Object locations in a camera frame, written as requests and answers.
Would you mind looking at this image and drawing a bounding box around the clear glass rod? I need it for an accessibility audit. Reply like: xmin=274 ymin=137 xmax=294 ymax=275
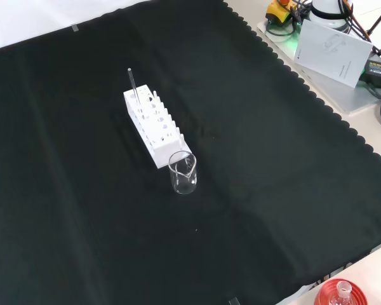
xmin=127 ymin=67 xmax=141 ymax=106

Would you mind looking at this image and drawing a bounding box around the white test tube rack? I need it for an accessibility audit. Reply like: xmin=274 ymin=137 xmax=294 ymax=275
xmin=123 ymin=84 xmax=192 ymax=169

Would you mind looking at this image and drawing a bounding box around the clear glass beaker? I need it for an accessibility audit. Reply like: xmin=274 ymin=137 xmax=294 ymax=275
xmin=168 ymin=151 xmax=199 ymax=196

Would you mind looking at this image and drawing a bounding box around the black bench cloth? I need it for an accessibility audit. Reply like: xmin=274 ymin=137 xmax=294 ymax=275
xmin=0 ymin=0 xmax=381 ymax=305

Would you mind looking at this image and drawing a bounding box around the yellow stop button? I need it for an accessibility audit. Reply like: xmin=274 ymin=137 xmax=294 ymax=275
xmin=265 ymin=0 xmax=295 ymax=26

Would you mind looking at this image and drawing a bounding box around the pale metal board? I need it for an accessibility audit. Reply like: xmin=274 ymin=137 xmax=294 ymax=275
xmin=256 ymin=18 xmax=381 ymax=116

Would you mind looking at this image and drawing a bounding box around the white paper booklet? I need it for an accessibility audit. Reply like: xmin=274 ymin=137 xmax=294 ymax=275
xmin=293 ymin=19 xmax=374 ymax=89

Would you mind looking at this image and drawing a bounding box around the black power adapter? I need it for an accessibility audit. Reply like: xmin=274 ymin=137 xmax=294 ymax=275
xmin=358 ymin=57 xmax=381 ymax=90

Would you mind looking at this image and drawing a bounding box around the clear round-bottom flask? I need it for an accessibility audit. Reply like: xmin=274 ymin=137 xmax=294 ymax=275
xmin=331 ymin=281 xmax=354 ymax=305

